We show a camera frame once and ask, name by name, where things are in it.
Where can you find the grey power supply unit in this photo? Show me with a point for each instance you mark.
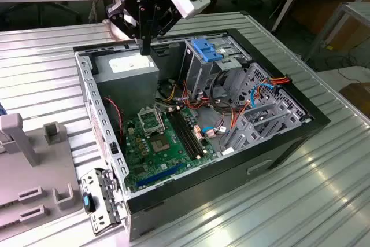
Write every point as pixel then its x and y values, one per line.
pixel 127 88

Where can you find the grey metal disk bay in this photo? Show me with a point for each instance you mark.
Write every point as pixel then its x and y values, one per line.
pixel 260 137

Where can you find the brown cardboard box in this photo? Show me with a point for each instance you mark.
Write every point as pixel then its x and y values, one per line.
pixel 358 94

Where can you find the green motherboard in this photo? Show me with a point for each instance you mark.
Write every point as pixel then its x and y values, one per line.
pixel 138 150

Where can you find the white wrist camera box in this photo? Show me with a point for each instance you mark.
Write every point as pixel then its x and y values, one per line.
pixel 189 2

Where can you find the blue expansion slot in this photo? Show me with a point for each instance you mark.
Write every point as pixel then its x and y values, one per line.
pixel 157 176

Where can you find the black RAM slot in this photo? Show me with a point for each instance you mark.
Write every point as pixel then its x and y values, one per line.
pixel 192 134
pixel 188 134
pixel 181 134
pixel 185 134

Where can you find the metal frame table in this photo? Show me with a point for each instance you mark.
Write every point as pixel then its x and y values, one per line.
pixel 356 8

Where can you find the grey card retention bracket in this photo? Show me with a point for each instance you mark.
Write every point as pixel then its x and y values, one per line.
pixel 98 221

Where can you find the grey parts rack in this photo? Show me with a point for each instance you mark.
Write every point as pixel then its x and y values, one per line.
pixel 29 177

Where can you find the black open PC case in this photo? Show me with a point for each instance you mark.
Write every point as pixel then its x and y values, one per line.
pixel 202 189

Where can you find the grey optical drive cage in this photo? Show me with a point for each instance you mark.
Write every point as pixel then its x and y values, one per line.
pixel 199 76

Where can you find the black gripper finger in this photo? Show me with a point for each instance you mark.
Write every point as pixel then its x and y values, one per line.
pixel 127 24
pixel 164 21

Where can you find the CPU socket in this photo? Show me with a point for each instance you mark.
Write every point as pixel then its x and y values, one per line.
pixel 159 144

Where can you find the blue plastic cage latch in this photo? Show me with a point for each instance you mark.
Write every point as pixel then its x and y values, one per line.
pixel 205 48

